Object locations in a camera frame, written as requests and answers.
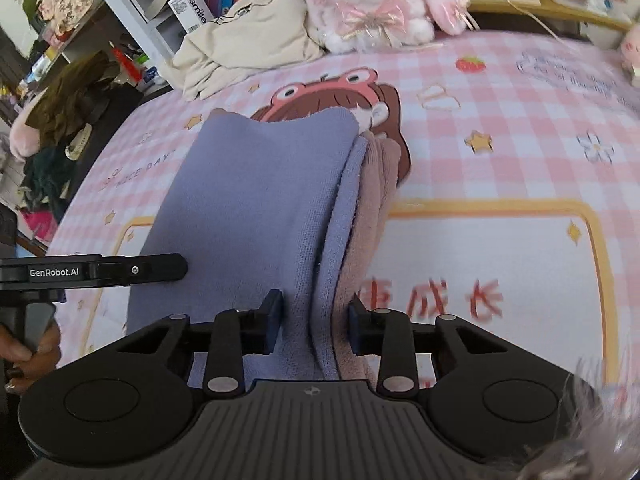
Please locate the purple and pink knit sweater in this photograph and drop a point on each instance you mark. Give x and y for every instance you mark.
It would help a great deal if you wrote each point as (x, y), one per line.
(297, 206)

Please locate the white lotion bottle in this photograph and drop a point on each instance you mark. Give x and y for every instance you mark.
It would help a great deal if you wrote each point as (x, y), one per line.
(149, 71)

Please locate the small pink plush pig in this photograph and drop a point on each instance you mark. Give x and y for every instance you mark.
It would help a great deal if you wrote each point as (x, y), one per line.
(630, 53)

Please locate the white bookshelf frame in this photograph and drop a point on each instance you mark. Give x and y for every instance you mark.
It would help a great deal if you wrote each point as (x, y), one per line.
(125, 15)

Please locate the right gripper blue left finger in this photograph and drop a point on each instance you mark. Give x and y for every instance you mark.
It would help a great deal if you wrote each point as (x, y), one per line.
(236, 334)

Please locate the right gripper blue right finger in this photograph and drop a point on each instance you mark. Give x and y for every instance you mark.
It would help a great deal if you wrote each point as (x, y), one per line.
(387, 334)

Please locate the cream canvas tote bag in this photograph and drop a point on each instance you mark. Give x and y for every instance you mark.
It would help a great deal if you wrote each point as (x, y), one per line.
(252, 37)

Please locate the olive green garment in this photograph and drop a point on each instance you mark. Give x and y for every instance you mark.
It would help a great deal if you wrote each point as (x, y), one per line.
(76, 94)

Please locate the dark green garment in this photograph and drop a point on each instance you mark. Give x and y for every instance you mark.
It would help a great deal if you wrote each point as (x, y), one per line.
(46, 176)

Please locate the person's left hand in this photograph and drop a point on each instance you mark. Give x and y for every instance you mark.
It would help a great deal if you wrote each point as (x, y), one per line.
(26, 367)

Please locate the white pink plush bunny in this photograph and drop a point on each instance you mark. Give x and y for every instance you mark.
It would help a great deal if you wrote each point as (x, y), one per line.
(342, 26)

